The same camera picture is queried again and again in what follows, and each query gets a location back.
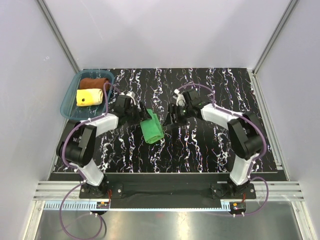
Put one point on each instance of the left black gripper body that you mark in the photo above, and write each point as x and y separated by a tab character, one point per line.
134	116

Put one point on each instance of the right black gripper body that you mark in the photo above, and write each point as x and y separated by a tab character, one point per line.
181	113

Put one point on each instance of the green towel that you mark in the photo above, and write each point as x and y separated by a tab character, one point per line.
152	130

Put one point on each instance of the teal transparent plastic bin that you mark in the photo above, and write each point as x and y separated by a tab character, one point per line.
68	108

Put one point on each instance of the yellow towel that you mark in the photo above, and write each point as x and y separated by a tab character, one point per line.
89	97

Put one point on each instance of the brown towel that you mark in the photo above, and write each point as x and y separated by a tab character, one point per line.
92	83

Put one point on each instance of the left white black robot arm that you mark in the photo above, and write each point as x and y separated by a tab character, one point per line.
77	143

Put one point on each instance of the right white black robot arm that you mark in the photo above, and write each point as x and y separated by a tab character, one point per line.
246	138

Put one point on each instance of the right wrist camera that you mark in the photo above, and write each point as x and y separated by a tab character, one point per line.
180	99

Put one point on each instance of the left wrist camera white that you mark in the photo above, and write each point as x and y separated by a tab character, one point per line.
132	96

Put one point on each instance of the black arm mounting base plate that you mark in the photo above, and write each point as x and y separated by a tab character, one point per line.
124	185

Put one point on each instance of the aluminium frame rail front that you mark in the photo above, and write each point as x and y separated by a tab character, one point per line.
66	195

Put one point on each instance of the left aluminium frame post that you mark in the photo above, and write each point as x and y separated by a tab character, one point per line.
57	34

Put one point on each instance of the aluminium frame post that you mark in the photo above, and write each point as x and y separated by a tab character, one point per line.
275	34
57	34

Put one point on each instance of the right aluminium frame post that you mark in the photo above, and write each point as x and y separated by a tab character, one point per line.
275	34

